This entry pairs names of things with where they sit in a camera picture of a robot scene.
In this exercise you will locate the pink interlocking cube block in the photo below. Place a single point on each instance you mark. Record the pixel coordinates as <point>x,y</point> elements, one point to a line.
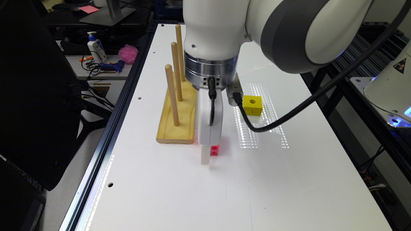
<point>214,151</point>

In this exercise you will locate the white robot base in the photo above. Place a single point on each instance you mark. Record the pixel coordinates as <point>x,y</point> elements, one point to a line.
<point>389,92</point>

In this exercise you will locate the rear wooden peg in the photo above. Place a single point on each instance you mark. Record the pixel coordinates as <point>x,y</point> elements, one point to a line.
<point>180,51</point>

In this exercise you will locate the yellow cube with hole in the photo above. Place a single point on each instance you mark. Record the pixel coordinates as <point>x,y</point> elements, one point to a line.
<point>252,105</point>

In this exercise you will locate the pink bath loofah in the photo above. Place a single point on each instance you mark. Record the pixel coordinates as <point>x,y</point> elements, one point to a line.
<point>128,54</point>

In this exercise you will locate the black aluminium frame rack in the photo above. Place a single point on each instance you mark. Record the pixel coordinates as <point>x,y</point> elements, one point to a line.
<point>380,153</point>

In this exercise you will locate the silver monitor stand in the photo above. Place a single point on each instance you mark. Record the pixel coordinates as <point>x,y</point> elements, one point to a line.
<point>109,13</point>

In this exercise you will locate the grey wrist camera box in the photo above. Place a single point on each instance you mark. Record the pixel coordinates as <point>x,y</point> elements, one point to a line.
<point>234,92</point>

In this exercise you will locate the pink sticky note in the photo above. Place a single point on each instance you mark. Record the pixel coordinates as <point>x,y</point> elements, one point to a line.
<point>89,9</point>

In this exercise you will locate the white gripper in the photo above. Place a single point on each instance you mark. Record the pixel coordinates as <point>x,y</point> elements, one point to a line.
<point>209,135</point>

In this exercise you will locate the wooden peg base board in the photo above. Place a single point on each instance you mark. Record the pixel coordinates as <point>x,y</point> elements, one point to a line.
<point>183,134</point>

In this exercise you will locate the white lotion pump bottle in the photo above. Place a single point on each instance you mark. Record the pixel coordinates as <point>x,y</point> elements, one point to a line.
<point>96,48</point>

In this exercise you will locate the blue glue gun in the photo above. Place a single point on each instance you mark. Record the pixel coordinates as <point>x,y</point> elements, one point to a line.
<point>118,67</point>

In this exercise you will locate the front wooden peg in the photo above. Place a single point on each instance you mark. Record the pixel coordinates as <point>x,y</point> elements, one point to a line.
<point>172,94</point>

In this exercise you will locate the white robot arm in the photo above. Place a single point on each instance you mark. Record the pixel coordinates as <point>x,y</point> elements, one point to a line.
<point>298,36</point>

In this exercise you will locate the wooden peg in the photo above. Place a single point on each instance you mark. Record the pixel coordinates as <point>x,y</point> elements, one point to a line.
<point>172,94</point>
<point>180,51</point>
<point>175,56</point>

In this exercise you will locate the middle wooden peg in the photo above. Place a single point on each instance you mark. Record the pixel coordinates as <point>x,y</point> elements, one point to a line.
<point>175,56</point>

